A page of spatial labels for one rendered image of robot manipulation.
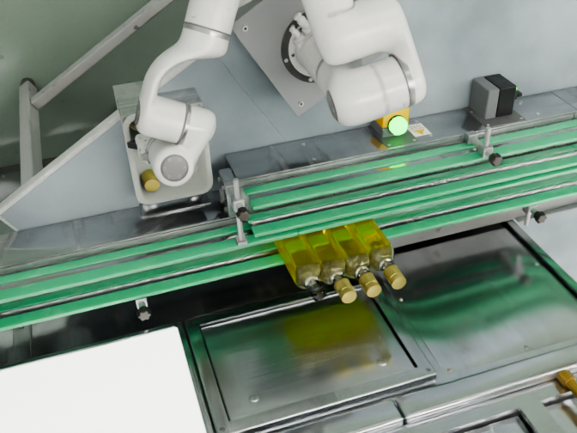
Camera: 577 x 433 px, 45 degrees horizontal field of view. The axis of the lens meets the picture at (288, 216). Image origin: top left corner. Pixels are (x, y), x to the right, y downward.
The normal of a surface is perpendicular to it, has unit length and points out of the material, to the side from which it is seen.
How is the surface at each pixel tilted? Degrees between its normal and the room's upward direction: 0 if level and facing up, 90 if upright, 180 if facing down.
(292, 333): 89
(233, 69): 0
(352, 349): 90
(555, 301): 90
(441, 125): 90
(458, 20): 0
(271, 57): 4
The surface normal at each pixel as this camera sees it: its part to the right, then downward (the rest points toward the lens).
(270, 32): 0.25, 0.53
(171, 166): 0.29, 0.33
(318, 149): -0.04, -0.81
